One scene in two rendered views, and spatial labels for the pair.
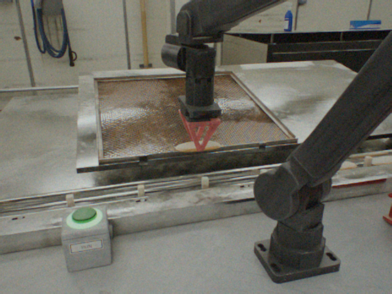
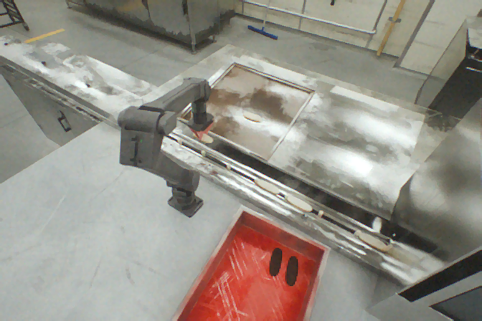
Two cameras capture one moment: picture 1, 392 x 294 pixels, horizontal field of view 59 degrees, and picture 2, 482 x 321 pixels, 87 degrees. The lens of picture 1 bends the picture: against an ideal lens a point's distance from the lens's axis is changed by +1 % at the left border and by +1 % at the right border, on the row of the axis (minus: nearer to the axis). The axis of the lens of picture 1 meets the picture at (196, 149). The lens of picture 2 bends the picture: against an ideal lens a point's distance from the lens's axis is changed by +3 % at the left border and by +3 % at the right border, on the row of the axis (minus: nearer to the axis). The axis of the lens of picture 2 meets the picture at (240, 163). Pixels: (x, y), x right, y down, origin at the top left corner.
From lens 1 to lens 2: 86 cm
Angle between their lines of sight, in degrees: 43
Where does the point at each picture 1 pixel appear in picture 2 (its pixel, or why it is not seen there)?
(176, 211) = (176, 157)
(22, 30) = not seen: outside the picture
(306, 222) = (174, 193)
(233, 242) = not seen: hidden behind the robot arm
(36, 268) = not seen: hidden behind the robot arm
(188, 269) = (156, 179)
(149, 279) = (145, 173)
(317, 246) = (181, 204)
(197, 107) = (193, 122)
